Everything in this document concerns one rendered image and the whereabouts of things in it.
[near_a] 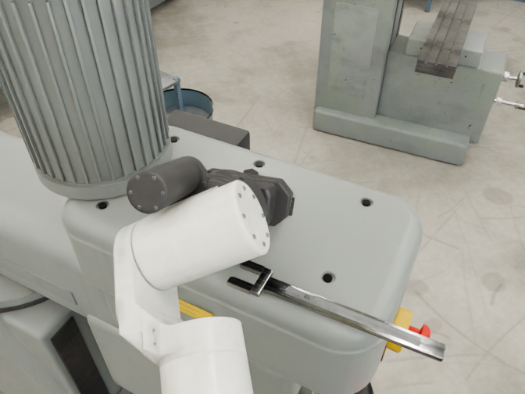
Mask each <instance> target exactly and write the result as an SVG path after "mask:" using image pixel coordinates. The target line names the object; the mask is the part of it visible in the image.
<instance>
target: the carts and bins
mask: <svg viewBox="0 0 525 394"><path fill-rule="evenodd" d="M160 76H161V81H162V90H163V96H164V101H165V106H166V115H167V116H169V115H170V114H171V113H172V112H174V111H175V110H177V109H179V110H181V111H185V112H187V113H192V114H194V115H197V116H202V117H205V118H208V119H210V120H212V119H213V101H212V99H211V98H210V97H209V96H208V95H207V94H205V93H203V92H201V91H197V90H194V89H190V88H180V78H179V77H177V76H173V75H170V74H168V73H165V72H163V71H161V70H160ZM171 87H174V89H169V90H167V89H168V88H171Z"/></svg>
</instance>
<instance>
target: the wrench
mask: <svg viewBox="0 0 525 394"><path fill-rule="evenodd" d="M240 267H241V269H244V270H247V271H249V272H252V273H254V274H257V275H259V278H258V279H257V281H256V282H255V284H251V283H249V282H247V281H243V280H241V279H239V278H236V277H230V278H229V279H228V281H227V285H228V286H230V287H232V288H235V289H237V290H239V291H242V292H245V293H247V294H249V295H250V293H251V294H252V295H254V296H257V297H260V295H261V294H262V292H263V291H264V292H266V293H269V294H271V295H273V296H276V297H278V298H281V299H284V300H286V301H288V302H290V303H294V304H296V305H298V306H301V307H304V308H306V309H308V310H311V311H313V312H316V313H319V314H321V315H324V316H325V317H329V318H331V319H333V320H336V321H339V322H341V323H343V324H347V325H348V326H351V327H353V328H356V329H359V330H360V331H364V332H366V333H368V334H371V335H374V336H376V337H378V338H382V339H383V340H386V341H388V342H391V343H394V344H396V345H398V346H401V347H404V348H406V349H409V350H412V351H413V352H416V353H419V354H421V355H424V356H427V357H429V358H431V359H433V360H436V361H439V362H442V361H443V359H444V355H445V350H446V345H445V344H444V343H442V342H438V341H436V340H433V339H432V338H428V337H426V336H423V335H420V334H417V333H415V332H413V331H410V330H408V329H405V328H402V327H399V326H398V325H395V324H392V323H389V322H387V321H383V320H381V319H379V318H377V317H374V316H371V315H369V314H367V313H363V312H361V311H358V310H355V309H353V308H351V307H348V306H345V305H343V304H340V303H337V302H335V301H333V300H330V299H327V298H324V297H322V296H320V295H317V294H314V293H312V292H309V291H306V290H304V289H302V288H299V287H296V286H294V285H290V284H288V283H286V282H284V281H280V280H278V279H276V278H272V277H271V276H272V275H273V270H271V269H269V268H266V267H264V266H263V265H260V264H257V263H254V262H252V261H250V260H248V261H245V262H243V263H240Z"/></svg>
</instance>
